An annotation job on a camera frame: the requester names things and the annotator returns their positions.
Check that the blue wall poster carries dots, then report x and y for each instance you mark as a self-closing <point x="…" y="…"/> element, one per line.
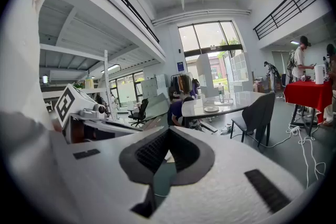
<point x="180" y="66"/>

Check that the black balcony railing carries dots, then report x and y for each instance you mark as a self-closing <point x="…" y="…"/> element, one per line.
<point x="288" y="5"/>
<point x="136" y="13"/>

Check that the yellow bottle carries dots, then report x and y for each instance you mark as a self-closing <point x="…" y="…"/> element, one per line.
<point x="89" y="82"/>

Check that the white partition cabinet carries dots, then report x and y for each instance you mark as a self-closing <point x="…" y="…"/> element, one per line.
<point x="206" y="76"/>

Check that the white cylindrical jug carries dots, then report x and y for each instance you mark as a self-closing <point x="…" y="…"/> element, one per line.
<point x="320" y="74"/>

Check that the red-clothed table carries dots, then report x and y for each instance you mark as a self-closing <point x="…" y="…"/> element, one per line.
<point x="307" y="94"/>

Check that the clothes rack with garments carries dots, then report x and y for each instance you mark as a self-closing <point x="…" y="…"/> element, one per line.
<point x="183" y="82"/>

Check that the white grid shelf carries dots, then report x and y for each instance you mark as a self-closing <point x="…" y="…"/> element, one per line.
<point x="241" y="70"/>

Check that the clear plastic water bottle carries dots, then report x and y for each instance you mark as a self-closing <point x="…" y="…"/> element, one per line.
<point x="221" y="93"/>

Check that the large glazed entrance window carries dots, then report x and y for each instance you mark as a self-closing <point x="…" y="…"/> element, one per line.
<point x="210" y="36"/>

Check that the black office chair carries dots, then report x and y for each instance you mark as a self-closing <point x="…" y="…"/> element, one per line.
<point x="140" y="112"/>

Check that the left hand-held gripper camera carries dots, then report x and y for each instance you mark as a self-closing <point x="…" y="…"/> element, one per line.
<point x="101" y="108"/>

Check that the dark grey chair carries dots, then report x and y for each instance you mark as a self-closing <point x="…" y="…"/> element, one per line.
<point x="256" y="112"/>

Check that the white round plate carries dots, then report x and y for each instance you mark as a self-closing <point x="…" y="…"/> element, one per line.
<point x="211" y="109"/>

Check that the white power strip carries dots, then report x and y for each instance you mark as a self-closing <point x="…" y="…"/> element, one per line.
<point x="225" y="129"/>
<point x="294" y="129"/>

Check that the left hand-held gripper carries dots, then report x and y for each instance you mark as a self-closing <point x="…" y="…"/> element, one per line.
<point x="64" y="105"/>

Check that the person's white shirt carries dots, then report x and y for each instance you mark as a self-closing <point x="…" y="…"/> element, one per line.
<point x="23" y="60"/>

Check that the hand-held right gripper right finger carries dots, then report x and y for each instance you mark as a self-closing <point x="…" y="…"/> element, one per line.
<point x="223" y="186"/>

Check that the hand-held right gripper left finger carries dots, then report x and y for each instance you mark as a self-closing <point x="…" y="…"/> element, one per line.
<point x="105" y="178"/>

